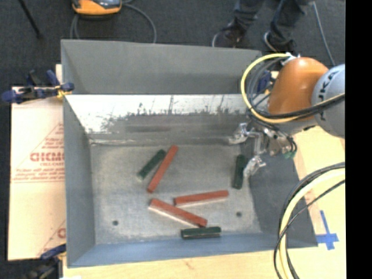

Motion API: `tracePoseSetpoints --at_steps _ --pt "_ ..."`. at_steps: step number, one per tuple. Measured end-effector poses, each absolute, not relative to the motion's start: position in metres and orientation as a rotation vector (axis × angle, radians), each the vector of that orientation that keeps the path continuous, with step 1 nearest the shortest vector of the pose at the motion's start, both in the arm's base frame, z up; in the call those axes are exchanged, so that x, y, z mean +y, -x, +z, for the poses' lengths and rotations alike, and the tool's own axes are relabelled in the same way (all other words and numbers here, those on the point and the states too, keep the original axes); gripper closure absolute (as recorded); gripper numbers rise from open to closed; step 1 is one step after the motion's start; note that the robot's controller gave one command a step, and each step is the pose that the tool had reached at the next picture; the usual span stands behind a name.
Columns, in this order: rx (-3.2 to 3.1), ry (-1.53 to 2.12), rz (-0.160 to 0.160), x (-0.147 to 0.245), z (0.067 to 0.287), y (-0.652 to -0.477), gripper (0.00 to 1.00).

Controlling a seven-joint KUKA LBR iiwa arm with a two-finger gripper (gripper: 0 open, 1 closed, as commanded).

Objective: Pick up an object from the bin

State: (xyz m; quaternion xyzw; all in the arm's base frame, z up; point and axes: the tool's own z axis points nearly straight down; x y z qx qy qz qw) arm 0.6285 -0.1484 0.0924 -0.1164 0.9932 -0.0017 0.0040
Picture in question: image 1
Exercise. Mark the grey metal bin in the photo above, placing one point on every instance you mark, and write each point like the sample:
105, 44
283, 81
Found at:
122, 202

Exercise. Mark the person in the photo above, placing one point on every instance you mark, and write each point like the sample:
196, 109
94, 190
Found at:
250, 7

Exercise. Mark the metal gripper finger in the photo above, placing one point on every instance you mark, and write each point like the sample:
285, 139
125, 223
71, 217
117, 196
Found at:
241, 131
254, 164

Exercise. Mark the dark green flat block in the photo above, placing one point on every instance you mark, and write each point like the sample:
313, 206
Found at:
239, 171
200, 232
151, 165

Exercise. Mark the red-brown flat block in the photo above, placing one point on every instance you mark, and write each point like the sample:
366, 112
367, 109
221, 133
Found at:
162, 168
177, 212
200, 198

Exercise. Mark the brown cardboard board, red print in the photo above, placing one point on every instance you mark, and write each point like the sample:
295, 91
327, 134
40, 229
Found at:
35, 208

